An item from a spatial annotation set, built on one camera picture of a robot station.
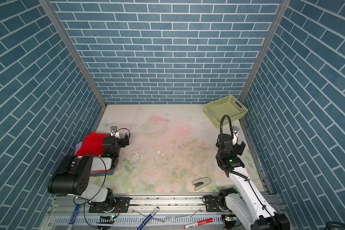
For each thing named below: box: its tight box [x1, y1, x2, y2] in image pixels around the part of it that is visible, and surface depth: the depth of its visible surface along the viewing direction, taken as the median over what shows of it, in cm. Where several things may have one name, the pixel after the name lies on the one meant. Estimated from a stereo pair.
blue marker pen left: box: [66, 204, 80, 230], surface depth 70 cm
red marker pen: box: [184, 218, 214, 230], surface depth 69 cm
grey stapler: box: [192, 176, 212, 192], surface depth 82 cm
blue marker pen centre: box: [136, 206, 160, 230], surface depth 70 cm
